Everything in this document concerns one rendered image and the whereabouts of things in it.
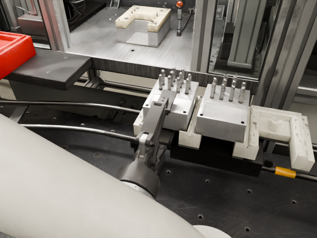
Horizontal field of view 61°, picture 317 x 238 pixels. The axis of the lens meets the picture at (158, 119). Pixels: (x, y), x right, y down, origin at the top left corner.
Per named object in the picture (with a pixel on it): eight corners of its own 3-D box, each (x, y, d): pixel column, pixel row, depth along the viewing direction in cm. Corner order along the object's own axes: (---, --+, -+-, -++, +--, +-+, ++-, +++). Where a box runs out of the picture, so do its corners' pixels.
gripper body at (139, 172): (155, 215, 45) (169, 172, 52) (154, 186, 39) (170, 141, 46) (113, 204, 47) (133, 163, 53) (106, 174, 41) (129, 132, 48)
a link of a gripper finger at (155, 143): (134, 162, 48) (132, 160, 47) (151, 107, 52) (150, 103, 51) (155, 167, 47) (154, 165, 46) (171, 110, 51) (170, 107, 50)
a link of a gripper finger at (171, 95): (153, 112, 52) (153, 109, 52) (163, 91, 57) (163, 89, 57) (168, 115, 52) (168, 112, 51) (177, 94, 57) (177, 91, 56)
